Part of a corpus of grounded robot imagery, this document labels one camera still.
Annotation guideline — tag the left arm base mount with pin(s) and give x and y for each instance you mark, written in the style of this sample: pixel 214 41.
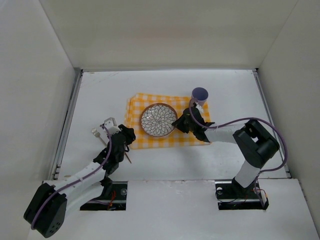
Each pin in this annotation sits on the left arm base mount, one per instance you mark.
pixel 112 198

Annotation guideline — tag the yellow white checkered cloth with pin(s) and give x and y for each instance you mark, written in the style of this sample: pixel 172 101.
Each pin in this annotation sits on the yellow white checkered cloth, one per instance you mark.
pixel 135 107

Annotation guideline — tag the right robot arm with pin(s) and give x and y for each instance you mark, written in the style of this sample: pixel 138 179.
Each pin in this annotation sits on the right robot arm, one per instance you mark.
pixel 256 144

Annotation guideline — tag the silver copper fork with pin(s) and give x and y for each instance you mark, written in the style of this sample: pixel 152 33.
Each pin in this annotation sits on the silver copper fork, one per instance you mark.
pixel 97 134

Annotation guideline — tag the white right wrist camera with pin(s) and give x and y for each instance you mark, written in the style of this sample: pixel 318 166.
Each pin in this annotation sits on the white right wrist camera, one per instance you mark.
pixel 199 107

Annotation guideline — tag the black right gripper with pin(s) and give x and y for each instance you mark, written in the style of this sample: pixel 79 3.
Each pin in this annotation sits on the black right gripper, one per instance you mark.
pixel 188 120

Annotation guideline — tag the left aluminium table rail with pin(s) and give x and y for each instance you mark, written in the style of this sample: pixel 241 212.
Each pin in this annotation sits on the left aluminium table rail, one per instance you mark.
pixel 57 158

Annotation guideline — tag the patterned ceramic plate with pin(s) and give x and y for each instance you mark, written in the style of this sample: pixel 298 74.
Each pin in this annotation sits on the patterned ceramic plate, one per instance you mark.
pixel 156 120

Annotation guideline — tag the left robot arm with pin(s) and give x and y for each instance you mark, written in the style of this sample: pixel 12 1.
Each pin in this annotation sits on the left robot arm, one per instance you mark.
pixel 51 203

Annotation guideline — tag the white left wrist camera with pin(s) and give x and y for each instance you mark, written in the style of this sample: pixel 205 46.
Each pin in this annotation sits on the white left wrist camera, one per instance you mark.
pixel 111 125

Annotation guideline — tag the lavender paper cup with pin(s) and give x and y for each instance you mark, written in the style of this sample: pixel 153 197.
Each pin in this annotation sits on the lavender paper cup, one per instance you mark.
pixel 200 94

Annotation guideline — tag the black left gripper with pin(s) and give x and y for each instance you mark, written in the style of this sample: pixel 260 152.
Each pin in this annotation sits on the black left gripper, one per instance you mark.
pixel 124 137

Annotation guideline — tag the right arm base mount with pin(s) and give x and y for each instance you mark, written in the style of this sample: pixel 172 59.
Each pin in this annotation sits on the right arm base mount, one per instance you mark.
pixel 232 196

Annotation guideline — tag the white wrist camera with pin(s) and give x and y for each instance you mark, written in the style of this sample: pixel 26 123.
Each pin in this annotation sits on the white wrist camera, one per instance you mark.
pixel 111 125
pixel 199 107

